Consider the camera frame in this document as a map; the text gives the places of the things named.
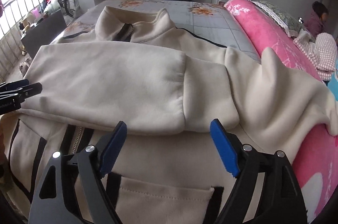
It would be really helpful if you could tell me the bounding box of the grey lace pillow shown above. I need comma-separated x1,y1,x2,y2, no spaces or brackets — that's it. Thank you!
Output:
252,1,308,38

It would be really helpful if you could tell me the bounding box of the dark low cabinet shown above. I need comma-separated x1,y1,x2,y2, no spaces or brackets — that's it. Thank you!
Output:
21,10,67,58

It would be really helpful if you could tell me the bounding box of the metal window railing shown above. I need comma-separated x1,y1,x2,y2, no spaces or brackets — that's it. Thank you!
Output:
1,0,42,82

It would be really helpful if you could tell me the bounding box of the pink fleece blanket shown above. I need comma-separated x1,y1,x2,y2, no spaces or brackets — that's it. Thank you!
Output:
225,0,337,223

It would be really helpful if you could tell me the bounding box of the person in purple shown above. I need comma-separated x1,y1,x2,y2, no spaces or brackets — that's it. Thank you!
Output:
304,1,329,38

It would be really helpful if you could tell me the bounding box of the pink checked cloth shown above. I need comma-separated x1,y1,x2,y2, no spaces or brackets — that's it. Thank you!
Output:
293,29,337,82

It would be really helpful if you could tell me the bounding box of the bed with floral sheet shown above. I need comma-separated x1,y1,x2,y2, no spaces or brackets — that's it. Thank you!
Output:
52,0,261,64

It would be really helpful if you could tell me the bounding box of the cream zip jacket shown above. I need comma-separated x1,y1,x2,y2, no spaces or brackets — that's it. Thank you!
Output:
4,5,338,224

